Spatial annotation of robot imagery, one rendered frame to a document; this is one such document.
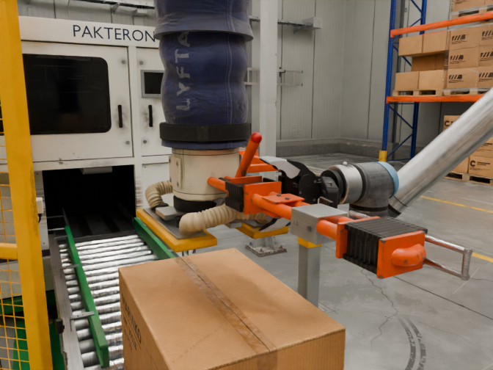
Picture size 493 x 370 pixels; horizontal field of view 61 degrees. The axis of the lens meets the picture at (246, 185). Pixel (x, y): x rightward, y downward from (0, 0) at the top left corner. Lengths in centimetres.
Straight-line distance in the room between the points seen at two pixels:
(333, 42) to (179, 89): 1193
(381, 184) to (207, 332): 51
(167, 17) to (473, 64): 811
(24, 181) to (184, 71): 65
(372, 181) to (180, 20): 55
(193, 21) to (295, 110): 1097
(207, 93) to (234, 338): 54
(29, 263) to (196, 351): 71
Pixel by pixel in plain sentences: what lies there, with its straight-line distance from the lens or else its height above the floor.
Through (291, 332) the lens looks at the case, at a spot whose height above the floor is 95.
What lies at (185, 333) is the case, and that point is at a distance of 98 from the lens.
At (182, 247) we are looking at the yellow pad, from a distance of 91.
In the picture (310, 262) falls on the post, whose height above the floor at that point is 87.
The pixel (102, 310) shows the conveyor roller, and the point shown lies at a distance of 205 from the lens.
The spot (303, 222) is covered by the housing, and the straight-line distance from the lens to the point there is 66.
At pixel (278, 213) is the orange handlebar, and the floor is 126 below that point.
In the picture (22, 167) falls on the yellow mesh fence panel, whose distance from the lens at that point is 139.
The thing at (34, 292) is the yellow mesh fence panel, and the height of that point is 87.
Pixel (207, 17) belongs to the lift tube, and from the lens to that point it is 97.
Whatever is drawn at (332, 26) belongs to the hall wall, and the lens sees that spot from 1287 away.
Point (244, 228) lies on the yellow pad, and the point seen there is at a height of 115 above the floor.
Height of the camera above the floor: 144
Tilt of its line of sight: 11 degrees down
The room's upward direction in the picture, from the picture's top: straight up
